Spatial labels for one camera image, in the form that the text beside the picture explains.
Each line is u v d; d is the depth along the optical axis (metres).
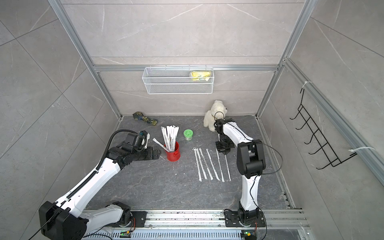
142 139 0.64
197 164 0.93
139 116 1.15
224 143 0.79
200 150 0.99
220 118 0.98
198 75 0.85
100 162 0.50
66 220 0.37
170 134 0.88
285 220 0.75
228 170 0.88
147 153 0.70
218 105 0.98
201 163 0.93
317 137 0.67
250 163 0.54
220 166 0.92
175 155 0.89
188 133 1.03
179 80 1.01
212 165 0.93
